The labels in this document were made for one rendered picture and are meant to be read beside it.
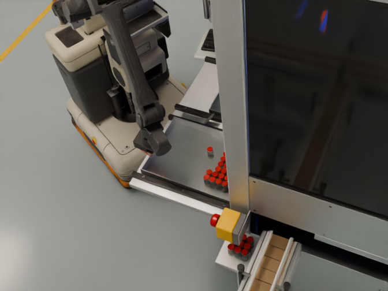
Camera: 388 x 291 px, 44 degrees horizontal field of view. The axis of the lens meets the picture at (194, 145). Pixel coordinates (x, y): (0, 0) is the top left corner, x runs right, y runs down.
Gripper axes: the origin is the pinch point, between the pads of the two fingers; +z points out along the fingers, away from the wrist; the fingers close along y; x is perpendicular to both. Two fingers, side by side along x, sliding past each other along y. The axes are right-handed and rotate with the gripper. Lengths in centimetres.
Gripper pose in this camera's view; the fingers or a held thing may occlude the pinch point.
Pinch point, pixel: (150, 153)
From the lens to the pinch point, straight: 172.5
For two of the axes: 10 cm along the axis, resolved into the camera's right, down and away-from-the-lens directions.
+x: 4.2, -7.7, 4.8
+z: -0.5, 5.1, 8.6
